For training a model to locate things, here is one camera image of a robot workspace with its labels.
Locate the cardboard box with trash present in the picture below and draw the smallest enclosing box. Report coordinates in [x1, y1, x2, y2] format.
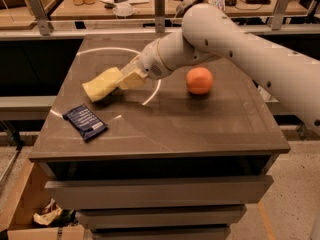
[0, 160, 85, 240]

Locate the crumpled paper trash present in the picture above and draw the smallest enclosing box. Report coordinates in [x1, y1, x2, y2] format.
[33, 199, 63, 226]

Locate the yellow sponge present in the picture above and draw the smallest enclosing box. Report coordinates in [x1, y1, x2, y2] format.
[82, 67, 122, 102]

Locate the metal bracket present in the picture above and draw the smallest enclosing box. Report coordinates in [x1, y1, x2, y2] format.
[268, 0, 289, 30]
[28, 0, 53, 36]
[154, 0, 165, 33]

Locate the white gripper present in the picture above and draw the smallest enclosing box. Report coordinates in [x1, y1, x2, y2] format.
[116, 39, 172, 90]

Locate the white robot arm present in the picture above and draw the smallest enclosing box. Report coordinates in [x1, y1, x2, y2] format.
[122, 3, 320, 134]

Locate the metal bracket middle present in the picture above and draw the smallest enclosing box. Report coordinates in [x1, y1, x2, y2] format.
[154, 0, 165, 33]

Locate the orange ball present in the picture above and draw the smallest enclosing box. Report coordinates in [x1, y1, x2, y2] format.
[186, 67, 213, 95]

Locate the grey power strip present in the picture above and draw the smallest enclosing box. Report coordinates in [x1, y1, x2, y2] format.
[176, 0, 203, 16]

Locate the metal bracket right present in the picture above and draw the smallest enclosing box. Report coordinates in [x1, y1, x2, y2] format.
[268, 0, 289, 30]

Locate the blue rxbar blueberry wrapper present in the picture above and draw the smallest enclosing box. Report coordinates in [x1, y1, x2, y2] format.
[62, 104, 108, 141]

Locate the grey drawer cabinet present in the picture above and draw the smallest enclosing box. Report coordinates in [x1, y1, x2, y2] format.
[31, 33, 289, 240]

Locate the metal bracket left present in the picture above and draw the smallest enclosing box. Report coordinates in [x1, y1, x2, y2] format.
[28, 0, 53, 36]

